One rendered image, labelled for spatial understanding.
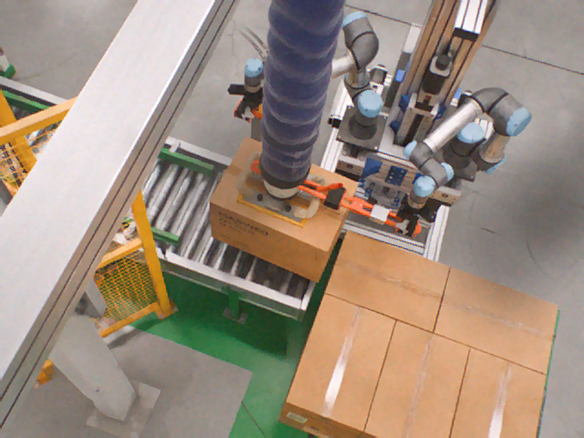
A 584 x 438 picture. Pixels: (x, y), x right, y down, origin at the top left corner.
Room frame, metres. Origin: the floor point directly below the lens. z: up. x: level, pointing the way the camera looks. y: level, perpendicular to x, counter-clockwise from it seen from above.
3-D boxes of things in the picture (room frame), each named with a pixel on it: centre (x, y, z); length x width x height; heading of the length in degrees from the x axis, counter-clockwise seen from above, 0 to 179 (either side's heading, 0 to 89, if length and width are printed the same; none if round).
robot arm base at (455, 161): (1.91, -0.73, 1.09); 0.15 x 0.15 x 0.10
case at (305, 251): (1.49, 0.07, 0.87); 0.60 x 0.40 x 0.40; 77
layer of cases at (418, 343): (1.04, -0.80, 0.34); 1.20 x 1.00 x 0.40; 81
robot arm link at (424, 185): (1.39, -0.48, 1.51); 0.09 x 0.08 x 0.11; 141
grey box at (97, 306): (0.66, 0.70, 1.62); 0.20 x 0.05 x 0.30; 81
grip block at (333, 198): (1.44, -0.15, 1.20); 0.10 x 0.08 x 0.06; 169
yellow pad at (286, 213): (1.40, 0.11, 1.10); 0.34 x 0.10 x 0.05; 79
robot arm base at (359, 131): (1.96, -0.24, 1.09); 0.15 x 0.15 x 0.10
